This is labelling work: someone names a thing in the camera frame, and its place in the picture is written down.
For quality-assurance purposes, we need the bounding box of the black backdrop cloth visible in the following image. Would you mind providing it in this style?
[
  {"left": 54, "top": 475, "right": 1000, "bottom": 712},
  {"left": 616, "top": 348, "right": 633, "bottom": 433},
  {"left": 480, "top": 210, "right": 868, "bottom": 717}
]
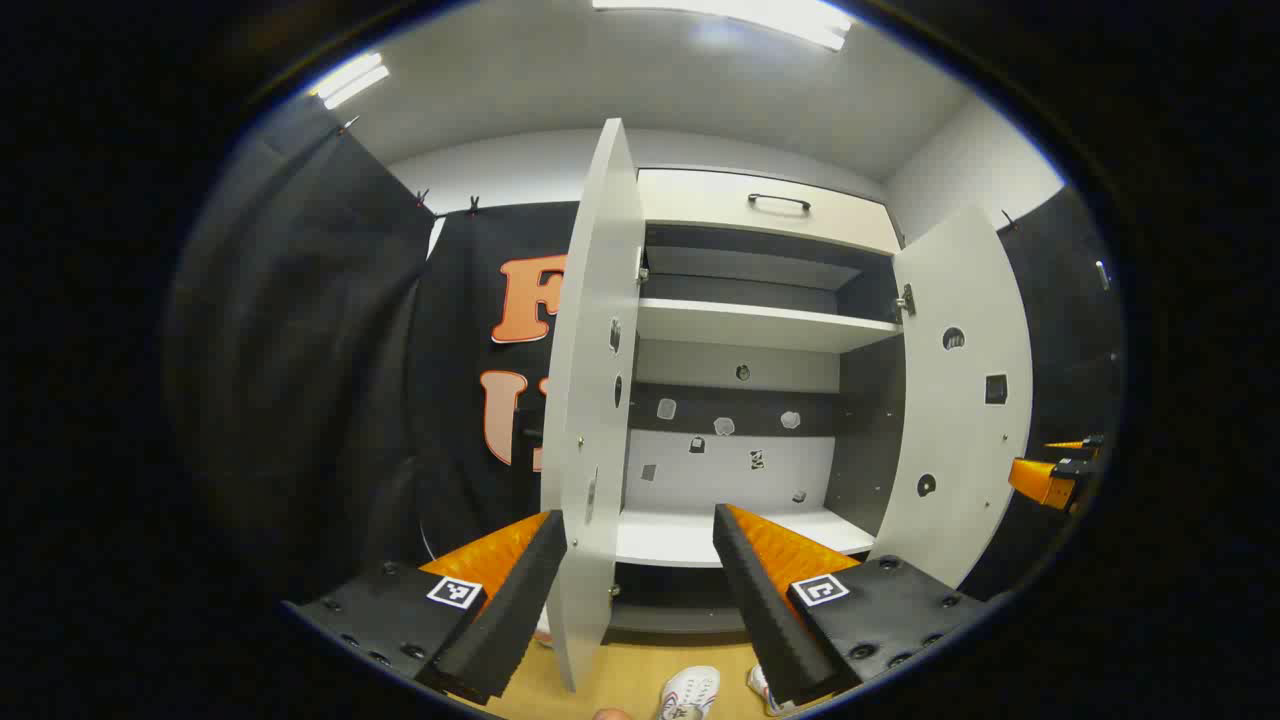
[{"left": 165, "top": 95, "right": 1126, "bottom": 603}]

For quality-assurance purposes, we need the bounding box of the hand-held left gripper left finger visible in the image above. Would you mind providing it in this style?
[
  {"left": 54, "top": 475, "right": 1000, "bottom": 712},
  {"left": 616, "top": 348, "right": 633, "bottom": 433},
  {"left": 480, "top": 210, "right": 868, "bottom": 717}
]
[{"left": 283, "top": 510, "right": 568, "bottom": 706}]

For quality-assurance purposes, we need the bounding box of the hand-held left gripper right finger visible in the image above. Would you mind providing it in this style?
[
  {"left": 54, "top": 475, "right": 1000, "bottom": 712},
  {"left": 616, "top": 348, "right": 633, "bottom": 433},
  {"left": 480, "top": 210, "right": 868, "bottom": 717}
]
[{"left": 713, "top": 503, "right": 1001, "bottom": 706}]

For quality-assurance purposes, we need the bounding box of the ceiling light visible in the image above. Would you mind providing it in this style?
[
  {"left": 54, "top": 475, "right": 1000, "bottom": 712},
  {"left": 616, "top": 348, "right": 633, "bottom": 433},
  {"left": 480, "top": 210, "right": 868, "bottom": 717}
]
[
  {"left": 592, "top": 0, "right": 856, "bottom": 51},
  {"left": 310, "top": 52, "right": 391, "bottom": 111}
]

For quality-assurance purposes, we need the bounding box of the white grey shoe cabinet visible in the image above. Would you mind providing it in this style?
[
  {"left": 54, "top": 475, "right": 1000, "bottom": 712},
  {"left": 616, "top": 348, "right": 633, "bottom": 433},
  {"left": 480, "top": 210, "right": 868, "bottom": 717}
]
[{"left": 612, "top": 168, "right": 907, "bottom": 637}]

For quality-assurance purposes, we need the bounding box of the white cabinet drawer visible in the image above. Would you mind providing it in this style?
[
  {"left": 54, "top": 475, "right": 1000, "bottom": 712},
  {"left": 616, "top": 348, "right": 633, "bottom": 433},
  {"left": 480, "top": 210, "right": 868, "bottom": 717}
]
[{"left": 637, "top": 168, "right": 904, "bottom": 256}]

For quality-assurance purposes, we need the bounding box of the white cabinet shelf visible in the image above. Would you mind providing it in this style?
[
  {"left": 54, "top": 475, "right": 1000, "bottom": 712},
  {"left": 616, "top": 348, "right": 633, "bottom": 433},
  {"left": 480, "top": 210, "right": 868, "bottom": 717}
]
[{"left": 637, "top": 298, "right": 901, "bottom": 353}]

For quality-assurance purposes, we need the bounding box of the white shoe cabinet door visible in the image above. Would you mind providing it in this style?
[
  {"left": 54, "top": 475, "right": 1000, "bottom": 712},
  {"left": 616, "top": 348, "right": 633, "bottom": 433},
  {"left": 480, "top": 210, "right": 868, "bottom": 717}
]
[
  {"left": 865, "top": 205, "right": 1034, "bottom": 589},
  {"left": 540, "top": 118, "right": 648, "bottom": 693}
]

